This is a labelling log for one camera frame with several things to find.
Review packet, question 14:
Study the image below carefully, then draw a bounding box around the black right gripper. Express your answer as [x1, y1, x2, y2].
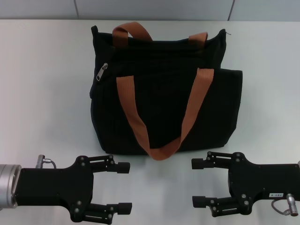
[191, 151, 300, 217]

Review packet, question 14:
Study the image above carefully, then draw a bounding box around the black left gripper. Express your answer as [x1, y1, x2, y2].
[14, 154, 133, 223]

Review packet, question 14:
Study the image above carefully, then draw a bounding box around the left gripper cable with connector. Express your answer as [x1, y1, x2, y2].
[35, 154, 57, 169]

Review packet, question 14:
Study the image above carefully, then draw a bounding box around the silver metal zipper pull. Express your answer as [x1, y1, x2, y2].
[95, 62, 109, 83]

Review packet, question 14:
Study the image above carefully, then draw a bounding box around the black bag with brown handles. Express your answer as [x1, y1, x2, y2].
[89, 21, 243, 161]

